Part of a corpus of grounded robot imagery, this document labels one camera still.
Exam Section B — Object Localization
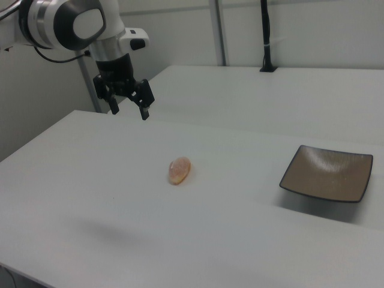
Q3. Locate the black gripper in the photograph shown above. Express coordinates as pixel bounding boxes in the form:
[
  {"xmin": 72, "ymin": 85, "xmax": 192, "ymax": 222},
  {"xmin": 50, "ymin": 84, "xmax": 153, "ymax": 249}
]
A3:
[{"xmin": 92, "ymin": 53, "xmax": 156, "ymax": 122}]

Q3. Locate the orange sugared bread roll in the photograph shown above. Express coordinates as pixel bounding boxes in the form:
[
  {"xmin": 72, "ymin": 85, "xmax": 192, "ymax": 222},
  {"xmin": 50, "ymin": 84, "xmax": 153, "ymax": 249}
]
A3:
[{"xmin": 168, "ymin": 155, "xmax": 193, "ymax": 186}]

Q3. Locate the square brown ceramic plate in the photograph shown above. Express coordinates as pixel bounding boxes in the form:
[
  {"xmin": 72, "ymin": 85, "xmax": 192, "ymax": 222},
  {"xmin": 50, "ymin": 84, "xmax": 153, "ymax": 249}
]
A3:
[{"xmin": 278, "ymin": 144, "xmax": 374, "ymax": 204}]

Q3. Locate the silver aluminium frame post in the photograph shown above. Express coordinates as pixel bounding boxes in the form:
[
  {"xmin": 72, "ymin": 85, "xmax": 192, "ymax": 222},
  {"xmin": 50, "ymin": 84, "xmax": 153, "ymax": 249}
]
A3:
[{"xmin": 78, "ymin": 56, "xmax": 103, "ymax": 114}]

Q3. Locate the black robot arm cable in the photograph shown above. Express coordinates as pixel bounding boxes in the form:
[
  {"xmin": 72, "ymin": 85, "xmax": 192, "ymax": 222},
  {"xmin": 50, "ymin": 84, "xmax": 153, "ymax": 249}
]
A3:
[{"xmin": 33, "ymin": 44, "xmax": 91, "ymax": 64}]

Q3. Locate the grey wall partition post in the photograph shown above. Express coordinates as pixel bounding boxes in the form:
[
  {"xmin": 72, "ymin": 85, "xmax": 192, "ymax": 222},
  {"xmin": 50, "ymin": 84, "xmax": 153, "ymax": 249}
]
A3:
[{"xmin": 209, "ymin": 0, "xmax": 227, "ymax": 67}]

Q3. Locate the black camera stand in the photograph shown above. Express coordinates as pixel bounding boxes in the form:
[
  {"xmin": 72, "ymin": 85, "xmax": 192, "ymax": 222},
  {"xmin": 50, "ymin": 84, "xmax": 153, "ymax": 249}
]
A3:
[{"xmin": 259, "ymin": 0, "xmax": 278, "ymax": 73}]

